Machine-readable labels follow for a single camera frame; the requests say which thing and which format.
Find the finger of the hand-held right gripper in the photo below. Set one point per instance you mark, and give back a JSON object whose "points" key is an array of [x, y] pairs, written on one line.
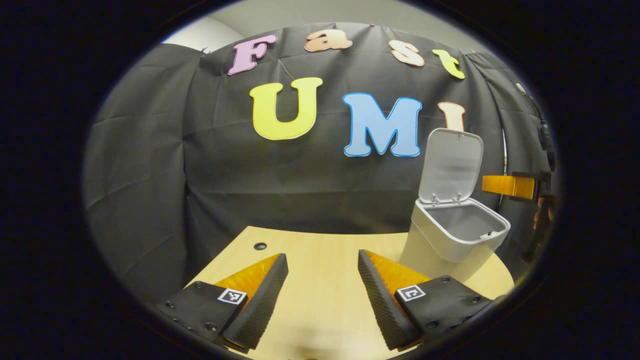
{"points": [[505, 186]]}

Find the wooden desktop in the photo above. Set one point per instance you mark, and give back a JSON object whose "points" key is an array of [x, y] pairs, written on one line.
{"points": [[320, 260]]}

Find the white desktop garbage bin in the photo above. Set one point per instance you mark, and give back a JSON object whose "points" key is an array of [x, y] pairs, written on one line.
{"points": [[450, 235]]}

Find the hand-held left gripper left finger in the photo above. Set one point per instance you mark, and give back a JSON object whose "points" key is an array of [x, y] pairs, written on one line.
{"points": [[260, 300]]}

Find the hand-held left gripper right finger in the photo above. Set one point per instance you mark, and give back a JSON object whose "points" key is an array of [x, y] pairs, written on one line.
{"points": [[380, 300]]}

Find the black backdrop cloth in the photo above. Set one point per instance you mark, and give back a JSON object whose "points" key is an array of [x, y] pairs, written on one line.
{"points": [[250, 190]]}

